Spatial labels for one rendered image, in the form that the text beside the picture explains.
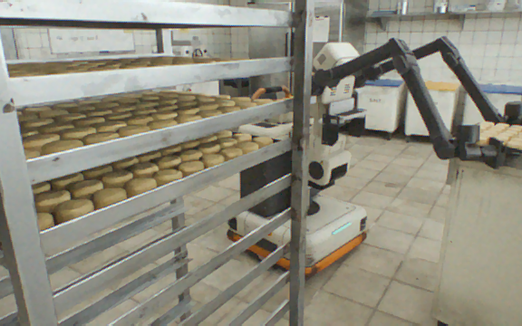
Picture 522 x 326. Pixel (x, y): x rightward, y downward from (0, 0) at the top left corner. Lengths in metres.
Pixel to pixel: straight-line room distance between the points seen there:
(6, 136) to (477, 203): 1.57
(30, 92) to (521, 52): 5.45
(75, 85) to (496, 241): 1.56
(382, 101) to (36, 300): 4.95
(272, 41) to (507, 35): 2.84
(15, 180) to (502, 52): 5.48
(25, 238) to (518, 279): 1.64
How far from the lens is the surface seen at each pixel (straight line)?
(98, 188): 0.68
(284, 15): 0.85
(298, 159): 0.91
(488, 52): 5.67
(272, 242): 2.24
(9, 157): 0.47
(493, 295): 1.87
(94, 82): 0.54
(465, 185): 1.71
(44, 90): 0.51
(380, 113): 5.29
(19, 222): 0.49
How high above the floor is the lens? 1.28
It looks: 18 degrees down
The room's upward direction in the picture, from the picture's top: straight up
